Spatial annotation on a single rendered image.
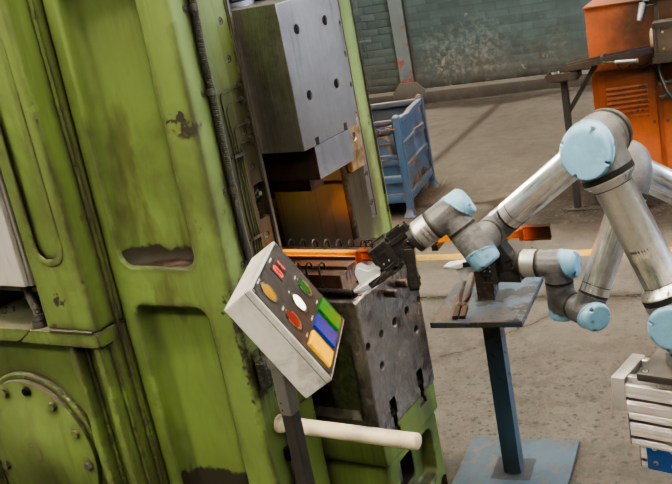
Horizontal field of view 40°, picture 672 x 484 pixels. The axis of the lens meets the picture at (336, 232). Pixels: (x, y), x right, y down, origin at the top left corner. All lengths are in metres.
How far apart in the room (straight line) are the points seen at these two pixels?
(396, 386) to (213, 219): 0.83
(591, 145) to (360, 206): 1.23
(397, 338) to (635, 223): 1.06
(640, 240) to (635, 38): 4.01
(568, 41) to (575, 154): 8.22
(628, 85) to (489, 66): 4.54
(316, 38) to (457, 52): 7.90
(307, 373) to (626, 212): 0.78
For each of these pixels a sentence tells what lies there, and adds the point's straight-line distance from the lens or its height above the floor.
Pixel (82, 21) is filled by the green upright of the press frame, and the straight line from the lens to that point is 2.65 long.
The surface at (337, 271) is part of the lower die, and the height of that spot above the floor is 0.98.
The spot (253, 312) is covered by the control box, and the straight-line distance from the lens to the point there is 2.07.
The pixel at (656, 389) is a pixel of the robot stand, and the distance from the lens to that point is 2.33.
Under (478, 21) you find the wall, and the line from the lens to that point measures 10.38.
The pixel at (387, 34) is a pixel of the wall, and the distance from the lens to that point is 10.73.
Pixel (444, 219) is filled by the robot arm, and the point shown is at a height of 1.22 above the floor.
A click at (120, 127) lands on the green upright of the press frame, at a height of 1.51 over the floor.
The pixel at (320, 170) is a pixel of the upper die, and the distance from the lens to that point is 2.59.
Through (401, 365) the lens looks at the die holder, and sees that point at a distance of 2.90.
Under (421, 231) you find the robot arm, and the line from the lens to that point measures 2.21.
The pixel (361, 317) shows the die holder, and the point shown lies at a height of 0.86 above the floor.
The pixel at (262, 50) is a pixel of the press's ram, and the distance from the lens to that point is 2.53.
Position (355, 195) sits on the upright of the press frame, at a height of 1.10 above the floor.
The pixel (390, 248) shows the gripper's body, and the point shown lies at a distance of 2.23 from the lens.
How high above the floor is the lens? 1.87
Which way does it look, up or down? 17 degrees down
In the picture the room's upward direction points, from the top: 11 degrees counter-clockwise
